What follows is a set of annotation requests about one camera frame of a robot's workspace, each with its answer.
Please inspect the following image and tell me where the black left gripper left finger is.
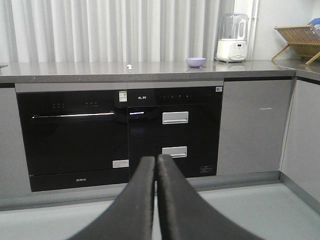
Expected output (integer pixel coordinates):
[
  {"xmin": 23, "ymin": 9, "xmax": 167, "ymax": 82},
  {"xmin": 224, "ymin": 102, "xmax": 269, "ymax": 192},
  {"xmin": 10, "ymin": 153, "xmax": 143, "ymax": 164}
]
[{"xmin": 70, "ymin": 156, "xmax": 156, "ymax": 240}]

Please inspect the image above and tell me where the wooden dish rack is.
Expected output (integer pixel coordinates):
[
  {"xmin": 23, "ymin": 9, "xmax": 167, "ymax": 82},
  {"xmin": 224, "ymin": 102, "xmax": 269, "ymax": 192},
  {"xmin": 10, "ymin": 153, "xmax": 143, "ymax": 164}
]
[{"xmin": 271, "ymin": 24, "xmax": 320, "ymax": 66}]

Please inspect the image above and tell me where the white pleated curtain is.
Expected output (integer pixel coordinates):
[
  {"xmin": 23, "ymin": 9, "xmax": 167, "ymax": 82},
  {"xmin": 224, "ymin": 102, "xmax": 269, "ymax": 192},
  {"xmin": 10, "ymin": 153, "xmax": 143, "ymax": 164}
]
[{"xmin": 0, "ymin": 0, "xmax": 260, "ymax": 64}]

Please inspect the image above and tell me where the purple plastic bowl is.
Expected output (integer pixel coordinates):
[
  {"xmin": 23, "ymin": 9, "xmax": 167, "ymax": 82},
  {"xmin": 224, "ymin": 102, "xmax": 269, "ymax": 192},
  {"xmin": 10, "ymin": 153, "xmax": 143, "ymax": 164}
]
[{"xmin": 185, "ymin": 57, "xmax": 207, "ymax": 68}]

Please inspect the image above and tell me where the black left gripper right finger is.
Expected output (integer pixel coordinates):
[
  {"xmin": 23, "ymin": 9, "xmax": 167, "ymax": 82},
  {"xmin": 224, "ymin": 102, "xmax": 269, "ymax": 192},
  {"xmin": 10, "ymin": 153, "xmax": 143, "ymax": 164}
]
[{"xmin": 156, "ymin": 154, "xmax": 260, "ymax": 240}]

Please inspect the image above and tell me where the black two-drawer sterilizer cabinet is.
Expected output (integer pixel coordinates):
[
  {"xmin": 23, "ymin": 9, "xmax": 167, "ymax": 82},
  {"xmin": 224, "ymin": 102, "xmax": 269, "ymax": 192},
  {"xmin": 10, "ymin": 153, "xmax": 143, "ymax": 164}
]
[{"xmin": 127, "ymin": 85, "xmax": 223, "ymax": 178}]

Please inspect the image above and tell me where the grey cabinet door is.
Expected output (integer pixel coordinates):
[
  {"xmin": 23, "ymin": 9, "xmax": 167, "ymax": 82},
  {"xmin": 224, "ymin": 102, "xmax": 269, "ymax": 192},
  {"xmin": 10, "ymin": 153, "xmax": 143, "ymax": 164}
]
[{"xmin": 217, "ymin": 79, "xmax": 292, "ymax": 175}]

